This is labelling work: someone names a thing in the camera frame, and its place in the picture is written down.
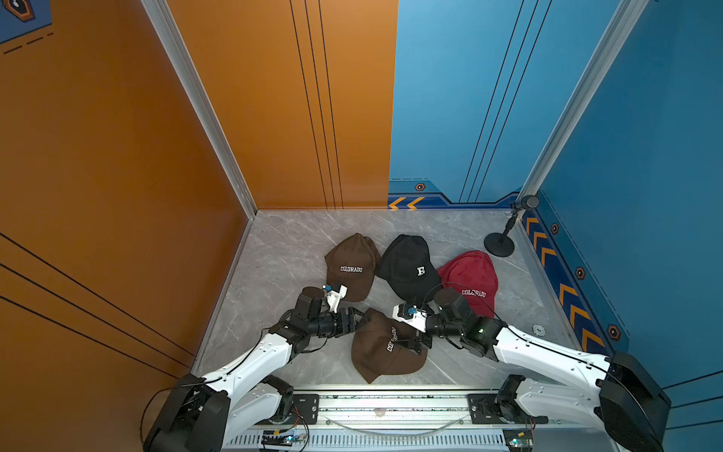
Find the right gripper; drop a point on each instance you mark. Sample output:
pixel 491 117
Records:
pixel 422 340

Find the left circuit board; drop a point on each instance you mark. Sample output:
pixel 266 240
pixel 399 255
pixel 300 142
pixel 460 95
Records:
pixel 278 440

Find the white round table plug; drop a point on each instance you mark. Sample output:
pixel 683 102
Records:
pixel 539 330

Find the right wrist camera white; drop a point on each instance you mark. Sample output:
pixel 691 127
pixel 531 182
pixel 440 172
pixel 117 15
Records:
pixel 412 315

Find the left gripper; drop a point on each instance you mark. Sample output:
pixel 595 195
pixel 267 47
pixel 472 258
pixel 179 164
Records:
pixel 353 324

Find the aluminium front rail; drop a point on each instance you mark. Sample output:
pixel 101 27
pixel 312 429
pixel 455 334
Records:
pixel 414 421

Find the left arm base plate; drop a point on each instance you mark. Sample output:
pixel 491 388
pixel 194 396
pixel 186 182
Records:
pixel 304 405

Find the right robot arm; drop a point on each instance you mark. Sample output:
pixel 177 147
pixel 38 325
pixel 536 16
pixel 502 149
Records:
pixel 614 394

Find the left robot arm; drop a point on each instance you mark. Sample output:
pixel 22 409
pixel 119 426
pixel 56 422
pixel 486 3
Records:
pixel 204 413

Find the black R cap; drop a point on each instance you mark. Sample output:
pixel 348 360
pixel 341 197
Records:
pixel 407 268

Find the black microphone stand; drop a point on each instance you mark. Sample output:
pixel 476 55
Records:
pixel 500 244

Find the circuit board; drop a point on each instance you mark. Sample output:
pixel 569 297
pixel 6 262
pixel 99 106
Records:
pixel 278 440
pixel 519 440

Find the brown Colorado cap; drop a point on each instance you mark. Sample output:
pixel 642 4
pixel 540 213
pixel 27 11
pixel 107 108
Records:
pixel 353 263

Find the right circuit board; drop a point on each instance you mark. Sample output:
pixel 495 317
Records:
pixel 519 440

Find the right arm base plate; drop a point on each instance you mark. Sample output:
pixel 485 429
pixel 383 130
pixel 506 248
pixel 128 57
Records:
pixel 485 410

